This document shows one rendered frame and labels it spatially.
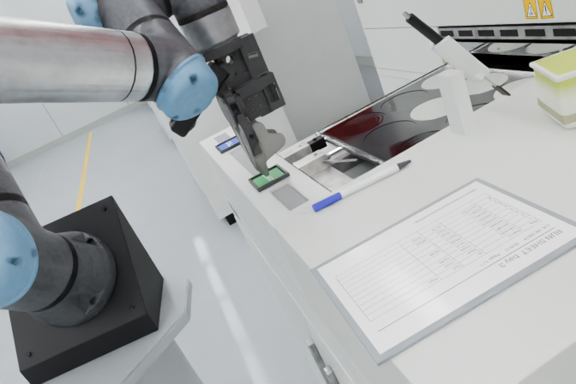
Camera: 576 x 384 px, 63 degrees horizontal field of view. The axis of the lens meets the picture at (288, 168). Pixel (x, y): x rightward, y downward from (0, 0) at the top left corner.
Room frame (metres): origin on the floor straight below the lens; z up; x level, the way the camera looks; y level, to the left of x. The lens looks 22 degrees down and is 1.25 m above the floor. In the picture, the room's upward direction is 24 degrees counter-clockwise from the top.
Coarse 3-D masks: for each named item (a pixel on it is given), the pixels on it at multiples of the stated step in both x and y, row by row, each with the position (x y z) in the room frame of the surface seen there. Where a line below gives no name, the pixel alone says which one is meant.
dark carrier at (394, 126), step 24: (504, 72) 0.86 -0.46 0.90; (528, 72) 0.81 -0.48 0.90; (408, 96) 0.95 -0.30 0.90; (432, 96) 0.89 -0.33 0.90; (480, 96) 0.80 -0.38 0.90; (360, 120) 0.94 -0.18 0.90; (384, 120) 0.88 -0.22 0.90; (408, 120) 0.83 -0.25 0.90; (432, 120) 0.78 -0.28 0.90; (360, 144) 0.82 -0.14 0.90; (384, 144) 0.78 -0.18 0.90; (408, 144) 0.73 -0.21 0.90
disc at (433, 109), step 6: (426, 102) 0.88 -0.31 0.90; (432, 102) 0.87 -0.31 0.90; (438, 102) 0.85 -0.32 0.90; (420, 108) 0.86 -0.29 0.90; (426, 108) 0.85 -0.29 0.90; (432, 108) 0.84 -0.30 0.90; (438, 108) 0.83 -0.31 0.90; (444, 108) 0.81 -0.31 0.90; (414, 114) 0.85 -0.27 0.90; (420, 114) 0.83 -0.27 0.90; (426, 114) 0.82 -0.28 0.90; (432, 114) 0.81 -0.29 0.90; (438, 114) 0.80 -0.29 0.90; (444, 114) 0.79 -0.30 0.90
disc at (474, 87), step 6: (492, 78) 0.85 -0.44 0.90; (498, 78) 0.84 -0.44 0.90; (504, 78) 0.83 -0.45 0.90; (468, 84) 0.88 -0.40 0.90; (474, 84) 0.86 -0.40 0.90; (480, 84) 0.85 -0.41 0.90; (486, 84) 0.84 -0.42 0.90; (498, 84) 0.82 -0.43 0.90; (468, 90) 0.85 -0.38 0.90; (474, 90) 0.84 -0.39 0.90; (480, 90) 0.82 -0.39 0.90; (486, 90) 0.81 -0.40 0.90
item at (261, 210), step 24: (216, 144) 1.00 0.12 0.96; (216, 168) 0.95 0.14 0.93; (240, 168) 0.80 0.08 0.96; (288, 168) 0.70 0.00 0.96; (240, 192) 0.72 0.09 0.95; (264, 192) 0.66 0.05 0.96; (288, 192) 0.63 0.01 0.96; (312, 192) 0.59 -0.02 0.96; (264, 216) 0.58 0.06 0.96; (288, 216) 0.55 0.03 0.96; (264, 240) 0.71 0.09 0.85; (288, 264) 0.56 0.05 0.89
